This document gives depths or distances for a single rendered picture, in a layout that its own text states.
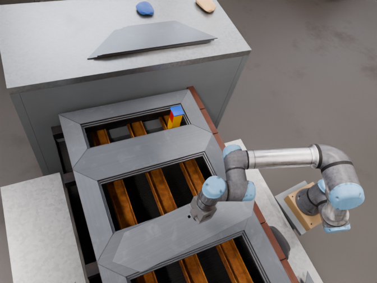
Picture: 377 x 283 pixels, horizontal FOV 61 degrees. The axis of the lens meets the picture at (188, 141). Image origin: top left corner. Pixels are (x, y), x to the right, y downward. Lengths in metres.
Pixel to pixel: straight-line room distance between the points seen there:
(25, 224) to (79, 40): 0.94
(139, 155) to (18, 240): 0.64
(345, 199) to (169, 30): 1.26
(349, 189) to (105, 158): 1.06
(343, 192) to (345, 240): 1.62
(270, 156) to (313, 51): 3.02
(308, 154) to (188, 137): 0.67
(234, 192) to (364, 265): 1.86
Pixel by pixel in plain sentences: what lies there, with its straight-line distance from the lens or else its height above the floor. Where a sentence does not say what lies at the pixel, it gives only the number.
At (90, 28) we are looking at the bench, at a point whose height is 1.05.
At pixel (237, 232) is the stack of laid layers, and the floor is 0.84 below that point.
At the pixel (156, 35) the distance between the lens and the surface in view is 1.85.
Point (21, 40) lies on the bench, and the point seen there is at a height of 1.05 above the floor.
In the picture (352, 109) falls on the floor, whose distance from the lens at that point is 3.74.
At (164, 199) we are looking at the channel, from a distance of 1.69.
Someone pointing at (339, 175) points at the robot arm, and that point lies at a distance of 1.28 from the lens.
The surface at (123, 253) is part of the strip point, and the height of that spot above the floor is 0.84.
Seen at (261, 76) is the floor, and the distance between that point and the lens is 3.50.
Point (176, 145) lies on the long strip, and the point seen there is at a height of 0.84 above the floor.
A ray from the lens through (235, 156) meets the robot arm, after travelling 1.21.
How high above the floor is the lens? 2.22
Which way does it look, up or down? 55 degrees down
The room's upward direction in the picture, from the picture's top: 18 degrees clockwise
